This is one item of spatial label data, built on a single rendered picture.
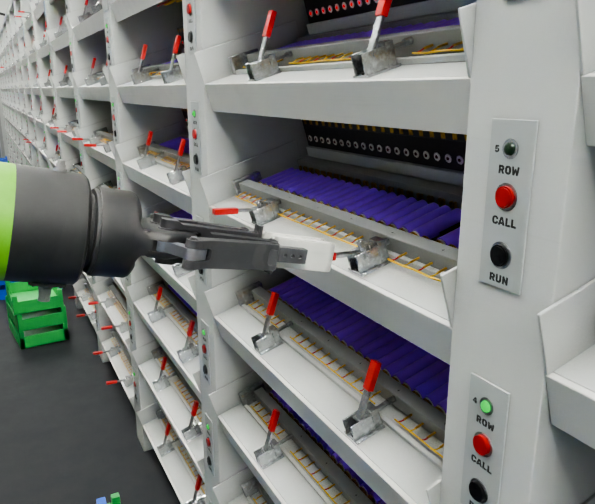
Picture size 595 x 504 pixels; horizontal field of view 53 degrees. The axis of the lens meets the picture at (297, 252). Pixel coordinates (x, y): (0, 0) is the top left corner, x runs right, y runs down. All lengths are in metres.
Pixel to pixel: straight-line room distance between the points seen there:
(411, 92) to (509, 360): 0.24
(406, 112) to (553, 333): 0.23
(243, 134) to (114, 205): 0.56
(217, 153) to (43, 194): 0.57
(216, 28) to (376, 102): 0.49
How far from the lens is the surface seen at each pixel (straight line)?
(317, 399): 0.79
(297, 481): 0.98
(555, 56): 0.43
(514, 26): 0.45
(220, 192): 1.03
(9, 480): 2.01
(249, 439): 1.09
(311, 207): 0.79
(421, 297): 0.57
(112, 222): 0.49
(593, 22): 0.42
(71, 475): 1.96
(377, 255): 0.64
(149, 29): 1.72
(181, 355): 1.37
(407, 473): 0.67
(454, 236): 0.63
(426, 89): 0.52
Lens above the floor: 1.08
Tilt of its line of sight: 15 degrees down
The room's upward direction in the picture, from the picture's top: straight up
